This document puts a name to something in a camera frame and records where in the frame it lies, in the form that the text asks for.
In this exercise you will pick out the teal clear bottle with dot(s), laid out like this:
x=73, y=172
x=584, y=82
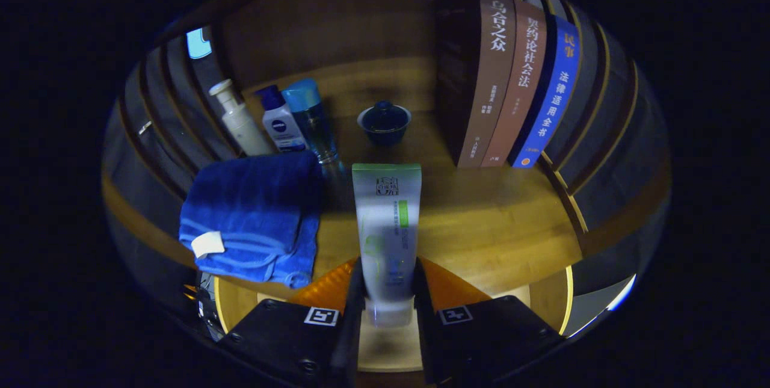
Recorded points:
x=313, y=123

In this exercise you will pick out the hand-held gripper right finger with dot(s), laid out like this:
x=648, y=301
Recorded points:
x=493, y=334

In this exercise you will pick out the wooden countertop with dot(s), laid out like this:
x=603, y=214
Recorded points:
x=481, y=225

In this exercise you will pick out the dark brown book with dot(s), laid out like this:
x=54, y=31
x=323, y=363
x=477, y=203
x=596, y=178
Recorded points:
x=487, y=75

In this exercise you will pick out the blue lidded teacup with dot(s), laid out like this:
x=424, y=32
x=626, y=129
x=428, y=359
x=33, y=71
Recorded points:
x=385, y=126

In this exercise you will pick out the blue book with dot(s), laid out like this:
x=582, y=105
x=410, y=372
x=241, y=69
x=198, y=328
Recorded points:
x=553, y=93

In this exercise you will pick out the white tube with green print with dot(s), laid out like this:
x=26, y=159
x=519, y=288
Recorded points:
x=385, y=231

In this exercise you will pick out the white bottle with blue cap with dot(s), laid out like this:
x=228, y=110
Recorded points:
x=283, y=123

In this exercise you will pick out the white pump bottle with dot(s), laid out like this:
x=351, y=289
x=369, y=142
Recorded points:
x=243, y=126

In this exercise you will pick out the reddish brown book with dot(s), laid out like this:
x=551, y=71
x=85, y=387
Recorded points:
x=520, y=87

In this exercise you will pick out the wooden cabinet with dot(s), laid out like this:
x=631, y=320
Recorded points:
x=361, y=27

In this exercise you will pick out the black floor device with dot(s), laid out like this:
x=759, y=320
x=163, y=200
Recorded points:
x=204, y=310

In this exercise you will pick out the folded blue towel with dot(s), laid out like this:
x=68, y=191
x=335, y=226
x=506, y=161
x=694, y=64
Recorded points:
x=252, y=207

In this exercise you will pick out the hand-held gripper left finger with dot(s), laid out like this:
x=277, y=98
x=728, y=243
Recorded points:
x=283, y=340

